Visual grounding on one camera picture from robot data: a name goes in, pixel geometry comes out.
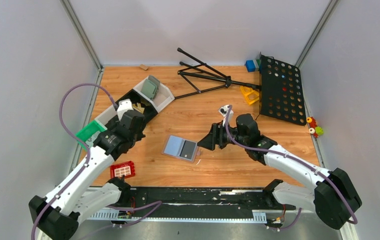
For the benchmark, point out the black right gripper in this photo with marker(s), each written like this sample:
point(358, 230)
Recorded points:
point(216, 135)

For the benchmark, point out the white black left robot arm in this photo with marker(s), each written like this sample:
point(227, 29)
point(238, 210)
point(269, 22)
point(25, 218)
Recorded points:
point(61, 211)

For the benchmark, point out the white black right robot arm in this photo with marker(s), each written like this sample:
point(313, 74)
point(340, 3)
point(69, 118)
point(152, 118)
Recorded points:
point(329, 193)

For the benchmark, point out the black VIP credit card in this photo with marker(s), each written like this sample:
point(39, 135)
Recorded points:
point(188, 150)

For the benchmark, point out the tan black item in bin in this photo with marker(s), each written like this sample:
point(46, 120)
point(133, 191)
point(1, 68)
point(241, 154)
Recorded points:
point(139, 107)

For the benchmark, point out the black plastic bin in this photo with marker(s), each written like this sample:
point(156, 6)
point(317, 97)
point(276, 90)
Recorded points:
point(149, 110)

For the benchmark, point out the white bin near green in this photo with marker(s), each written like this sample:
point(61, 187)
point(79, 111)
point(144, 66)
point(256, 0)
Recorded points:
point(106, 116)

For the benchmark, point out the clear packet in green bin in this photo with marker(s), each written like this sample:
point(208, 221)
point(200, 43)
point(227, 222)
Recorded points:
point(90, 141)

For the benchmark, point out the green plastic bin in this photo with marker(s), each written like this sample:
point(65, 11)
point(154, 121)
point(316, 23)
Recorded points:
point(89, 130)

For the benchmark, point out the grey green pouch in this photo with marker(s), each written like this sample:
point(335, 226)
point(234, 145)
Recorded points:
point(150, 87)

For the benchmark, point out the white bin far end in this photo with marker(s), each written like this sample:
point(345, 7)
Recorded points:
point(163, 98)

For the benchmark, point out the black folding tripod stand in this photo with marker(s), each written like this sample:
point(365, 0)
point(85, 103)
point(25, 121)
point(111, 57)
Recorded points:
point(206, 72)

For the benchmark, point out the small wooden block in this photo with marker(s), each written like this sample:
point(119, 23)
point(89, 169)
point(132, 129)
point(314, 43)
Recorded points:
point(144, 67)

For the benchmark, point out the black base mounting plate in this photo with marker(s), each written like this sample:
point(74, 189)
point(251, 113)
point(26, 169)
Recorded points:
point(201, 202)

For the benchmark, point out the blue toy block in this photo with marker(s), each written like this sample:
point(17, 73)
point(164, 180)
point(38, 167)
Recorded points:
point(253, 65)

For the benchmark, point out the black perforated music tray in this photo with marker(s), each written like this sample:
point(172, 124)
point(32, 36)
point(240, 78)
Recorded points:
point(281, 91)

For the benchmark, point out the red yellow toy piece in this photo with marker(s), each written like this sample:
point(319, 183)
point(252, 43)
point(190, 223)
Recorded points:
point(311, 122)

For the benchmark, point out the green white toy piece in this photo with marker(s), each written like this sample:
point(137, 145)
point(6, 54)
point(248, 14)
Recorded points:
point(316, 131)

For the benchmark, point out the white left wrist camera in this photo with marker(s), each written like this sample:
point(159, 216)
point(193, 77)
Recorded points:
point(122, 107)

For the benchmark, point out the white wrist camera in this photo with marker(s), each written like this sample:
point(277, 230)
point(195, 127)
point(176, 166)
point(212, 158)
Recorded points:
point(122, 107)
point(226, 112)

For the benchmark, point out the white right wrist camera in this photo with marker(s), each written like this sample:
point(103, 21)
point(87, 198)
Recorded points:
point(226, 112)

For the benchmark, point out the yellow toy frame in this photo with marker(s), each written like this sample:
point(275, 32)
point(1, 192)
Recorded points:
point(250, 95)

